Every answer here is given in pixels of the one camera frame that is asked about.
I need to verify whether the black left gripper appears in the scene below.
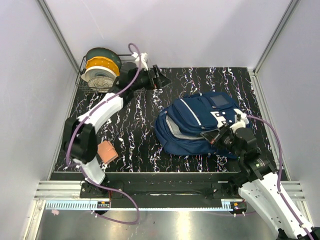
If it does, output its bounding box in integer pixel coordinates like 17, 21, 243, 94
131, 66, 172, 92

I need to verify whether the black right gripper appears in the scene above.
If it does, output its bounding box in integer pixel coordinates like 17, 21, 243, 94
200, 123, 244, 159

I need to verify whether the navy blue student backpack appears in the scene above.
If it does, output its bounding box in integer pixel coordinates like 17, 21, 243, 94
154, 91, 252, 159

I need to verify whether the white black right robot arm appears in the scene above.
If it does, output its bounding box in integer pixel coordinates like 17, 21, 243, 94
201, 124, 320, 240

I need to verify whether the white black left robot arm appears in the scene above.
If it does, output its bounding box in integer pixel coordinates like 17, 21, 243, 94
61, 65, 172, 198

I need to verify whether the yellow plate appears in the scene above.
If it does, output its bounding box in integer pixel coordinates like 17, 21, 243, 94
85, 56, 120, 76

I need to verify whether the speckled grey plate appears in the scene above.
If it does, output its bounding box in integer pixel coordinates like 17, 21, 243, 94
88, 76, 115, 93

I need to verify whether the dark green plate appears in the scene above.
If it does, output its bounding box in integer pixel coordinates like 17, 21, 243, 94
85, 47, 122, 69

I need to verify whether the small pink eraser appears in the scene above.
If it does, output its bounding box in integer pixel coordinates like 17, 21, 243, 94
51, 209, 60, 216

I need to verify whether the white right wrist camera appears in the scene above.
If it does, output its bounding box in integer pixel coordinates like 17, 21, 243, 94
230, 113, 250, 133

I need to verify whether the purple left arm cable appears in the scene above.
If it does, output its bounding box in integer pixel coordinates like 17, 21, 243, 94
65, 42, 143, 225

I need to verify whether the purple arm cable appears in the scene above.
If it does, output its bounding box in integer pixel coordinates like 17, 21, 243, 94
65, 42, 143, 225
246, 114, 316, 240

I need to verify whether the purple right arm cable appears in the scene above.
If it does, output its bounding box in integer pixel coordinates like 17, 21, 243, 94
246, 114, 316, 240

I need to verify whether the dark wire dish rack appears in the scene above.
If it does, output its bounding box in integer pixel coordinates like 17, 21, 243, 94
75, 52, 122, 93

